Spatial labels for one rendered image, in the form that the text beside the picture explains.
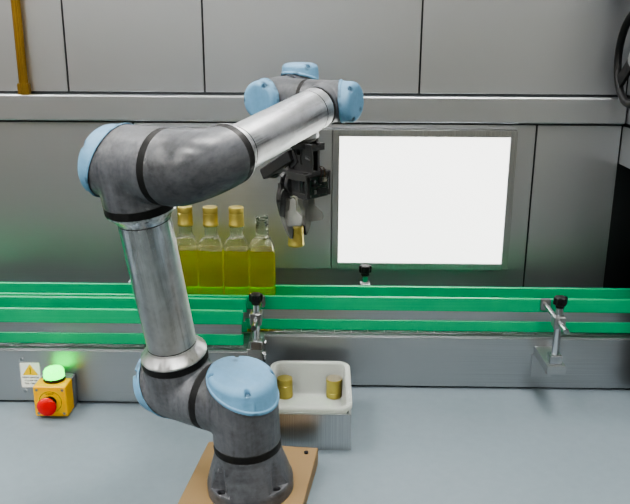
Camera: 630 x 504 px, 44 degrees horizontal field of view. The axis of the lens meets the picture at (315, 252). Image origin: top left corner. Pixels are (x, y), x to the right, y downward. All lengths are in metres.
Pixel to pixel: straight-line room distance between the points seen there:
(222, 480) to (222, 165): 0.55
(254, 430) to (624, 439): 0.79
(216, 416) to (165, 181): 0.41
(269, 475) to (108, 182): 0.55
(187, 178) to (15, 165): 0.95
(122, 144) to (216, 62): 0.72
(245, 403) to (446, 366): 0.67
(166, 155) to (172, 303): 0.28
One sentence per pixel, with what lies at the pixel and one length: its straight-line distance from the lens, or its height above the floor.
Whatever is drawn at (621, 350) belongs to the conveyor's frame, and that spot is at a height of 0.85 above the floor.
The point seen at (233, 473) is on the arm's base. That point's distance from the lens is 1.35.
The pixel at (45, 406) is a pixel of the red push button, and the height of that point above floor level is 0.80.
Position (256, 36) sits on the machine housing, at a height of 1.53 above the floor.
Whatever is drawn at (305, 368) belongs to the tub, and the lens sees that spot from 1.72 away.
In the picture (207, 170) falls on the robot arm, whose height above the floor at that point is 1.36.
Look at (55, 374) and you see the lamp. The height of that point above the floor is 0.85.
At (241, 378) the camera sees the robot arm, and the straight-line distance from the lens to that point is 1.29.
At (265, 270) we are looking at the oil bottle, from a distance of 1.75.
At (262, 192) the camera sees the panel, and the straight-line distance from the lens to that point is 1.85.
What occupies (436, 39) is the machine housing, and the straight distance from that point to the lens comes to 1.85.
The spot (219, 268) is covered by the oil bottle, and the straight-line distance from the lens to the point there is 1.76.
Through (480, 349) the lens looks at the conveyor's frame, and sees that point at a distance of 1.81.
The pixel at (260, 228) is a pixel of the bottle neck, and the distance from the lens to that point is 1.73.
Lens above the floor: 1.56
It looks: 16 degrees down
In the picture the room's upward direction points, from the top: straight up
